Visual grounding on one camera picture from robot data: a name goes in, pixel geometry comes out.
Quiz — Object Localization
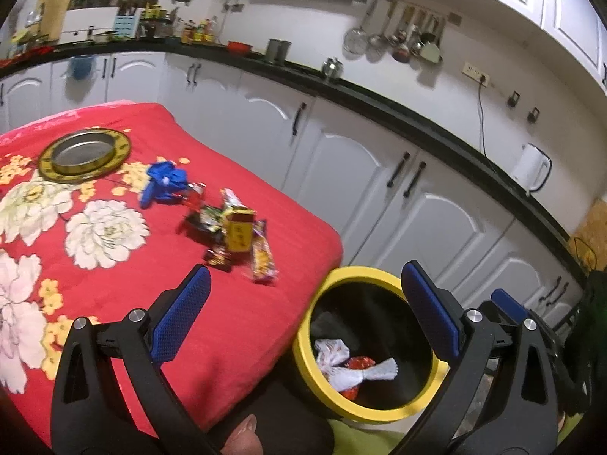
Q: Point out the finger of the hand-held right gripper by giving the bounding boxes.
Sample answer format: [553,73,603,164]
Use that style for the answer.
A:
[483,300,515,325]
[491,289,532,325]

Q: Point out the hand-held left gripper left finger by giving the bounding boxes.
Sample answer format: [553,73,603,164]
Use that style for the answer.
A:
[50,265,221,455]

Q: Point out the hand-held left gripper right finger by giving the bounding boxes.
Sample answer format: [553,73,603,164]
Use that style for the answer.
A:
[389,260,560,455]

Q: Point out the dark red snack wrapper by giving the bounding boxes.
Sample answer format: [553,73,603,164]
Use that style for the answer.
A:
[204,246,233,273]

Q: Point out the white foam net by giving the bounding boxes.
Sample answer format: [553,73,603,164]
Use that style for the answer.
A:
[327,358,399,392]

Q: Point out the yellow rimmed black bin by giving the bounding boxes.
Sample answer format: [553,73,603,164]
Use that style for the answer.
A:
[291,265,451,425]

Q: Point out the red plastic bag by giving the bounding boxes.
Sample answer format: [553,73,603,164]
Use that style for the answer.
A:
[344,355,375,396]

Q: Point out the black snack wrapper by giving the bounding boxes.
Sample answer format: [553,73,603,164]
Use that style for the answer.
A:
[185,204,228,233]

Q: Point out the long orange snack wrapper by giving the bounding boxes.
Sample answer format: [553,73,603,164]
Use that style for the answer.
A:
[249,220,278,285]

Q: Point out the yellow cardboard box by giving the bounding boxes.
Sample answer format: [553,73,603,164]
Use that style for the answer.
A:
[225,209,257,252]

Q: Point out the white printed plastic bag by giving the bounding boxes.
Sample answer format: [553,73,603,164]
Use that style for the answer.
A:
[313,339,352,370]

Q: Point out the white snack wrapper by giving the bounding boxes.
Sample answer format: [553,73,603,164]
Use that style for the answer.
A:
[220,188,247,212]

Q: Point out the person's left hand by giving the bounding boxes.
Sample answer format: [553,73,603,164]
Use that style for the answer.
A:
[223,414,261,455]

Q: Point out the red floral blanket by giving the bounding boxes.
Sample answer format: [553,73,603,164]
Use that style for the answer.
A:
[0,99,344,446]

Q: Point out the chipboard panel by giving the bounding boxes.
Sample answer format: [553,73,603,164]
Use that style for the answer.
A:
[566,199,607,266]

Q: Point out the white electric kettle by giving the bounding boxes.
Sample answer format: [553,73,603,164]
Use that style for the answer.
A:
[511,143,553,195]

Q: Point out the gold rimmed metal tray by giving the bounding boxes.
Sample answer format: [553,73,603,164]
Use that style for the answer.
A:
[38,129,132,183]

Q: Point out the white lower cabinets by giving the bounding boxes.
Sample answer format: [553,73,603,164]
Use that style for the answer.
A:
[0,50,589,337]

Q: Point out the blue hanging cloth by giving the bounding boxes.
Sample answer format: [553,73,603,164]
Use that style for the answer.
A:
[66,56,96,80]

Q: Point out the metal ladle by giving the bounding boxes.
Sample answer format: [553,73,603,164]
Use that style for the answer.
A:
[367,7,387,48]

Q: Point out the grey metal canister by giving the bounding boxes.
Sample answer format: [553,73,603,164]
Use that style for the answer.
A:
[264,38,292,64]

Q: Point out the group of condiment bottles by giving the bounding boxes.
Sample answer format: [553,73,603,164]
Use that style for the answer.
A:
[180,16,221,46]

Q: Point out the blue utensil holder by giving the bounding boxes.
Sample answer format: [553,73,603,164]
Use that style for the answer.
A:
[114,15,139,39]

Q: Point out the row of glass jars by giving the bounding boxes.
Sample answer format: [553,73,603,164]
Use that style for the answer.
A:
[71,0,157,10]

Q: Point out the wooden cutting board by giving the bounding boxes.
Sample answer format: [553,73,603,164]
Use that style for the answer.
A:
[38,0,77,41]

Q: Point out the black power cable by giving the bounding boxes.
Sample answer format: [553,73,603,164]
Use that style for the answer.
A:
[476,83,489,157]

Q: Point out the wall power outlet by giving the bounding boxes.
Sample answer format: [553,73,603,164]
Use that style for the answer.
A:
[462,61,491,87]

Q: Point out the wall utensil rail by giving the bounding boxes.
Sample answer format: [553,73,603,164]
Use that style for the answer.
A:
[386,0,463,24]

